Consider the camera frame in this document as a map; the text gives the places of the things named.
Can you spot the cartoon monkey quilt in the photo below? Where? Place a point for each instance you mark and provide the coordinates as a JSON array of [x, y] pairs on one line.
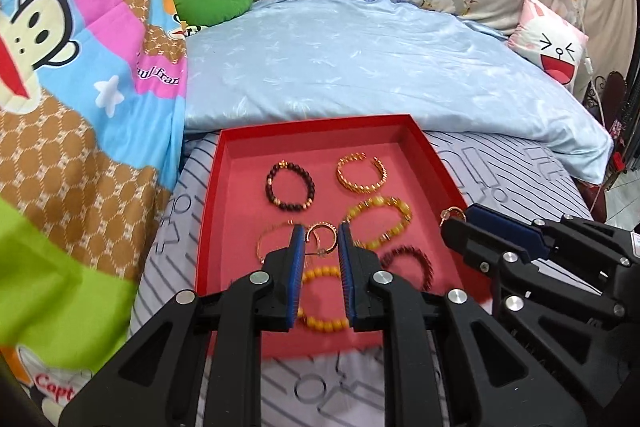
[[92, 111]]

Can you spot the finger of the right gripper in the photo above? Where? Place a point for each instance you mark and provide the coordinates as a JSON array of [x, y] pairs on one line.
[[480, 246], [513, 231]]

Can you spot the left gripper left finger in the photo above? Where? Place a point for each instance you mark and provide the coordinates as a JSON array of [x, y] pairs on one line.
[[197, 359]]

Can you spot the gold hoop earring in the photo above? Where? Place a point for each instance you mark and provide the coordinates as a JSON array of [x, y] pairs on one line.
[[452, 212], [324, 235]]

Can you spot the grey striped bedsheet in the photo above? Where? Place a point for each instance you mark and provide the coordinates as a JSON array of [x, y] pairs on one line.
[[515, 176]]

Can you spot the white cat face pillow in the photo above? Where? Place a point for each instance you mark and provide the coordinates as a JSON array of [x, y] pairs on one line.
[[548, 41]]

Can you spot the thin gold bangle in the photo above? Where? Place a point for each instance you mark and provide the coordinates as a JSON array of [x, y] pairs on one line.
[[275, 237]]

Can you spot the red cardboard tray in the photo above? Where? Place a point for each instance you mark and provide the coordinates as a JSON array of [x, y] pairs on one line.
[[236, 210]]

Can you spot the light blue blanket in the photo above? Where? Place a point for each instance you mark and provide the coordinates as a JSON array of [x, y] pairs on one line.
[[307, 59]]

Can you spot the dark metal chair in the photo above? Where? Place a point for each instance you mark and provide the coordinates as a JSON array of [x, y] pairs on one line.
[[605, 96]]

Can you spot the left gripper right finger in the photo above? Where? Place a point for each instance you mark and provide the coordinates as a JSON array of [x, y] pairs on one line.
[[446, 360]]

